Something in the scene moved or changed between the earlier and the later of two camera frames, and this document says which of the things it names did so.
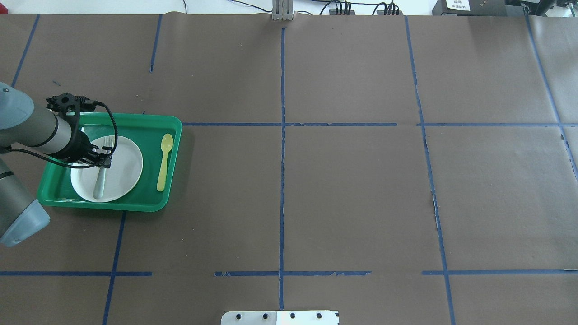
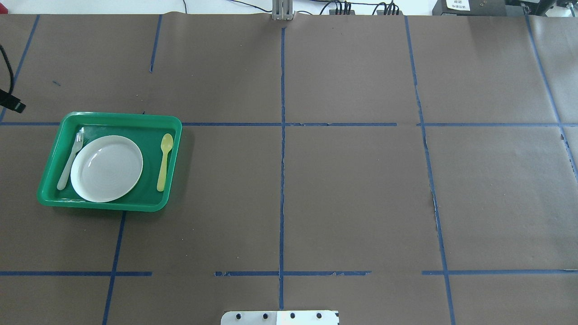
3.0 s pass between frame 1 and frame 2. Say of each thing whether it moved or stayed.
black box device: stayed
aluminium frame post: stayed
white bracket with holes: stayed
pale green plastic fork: moved
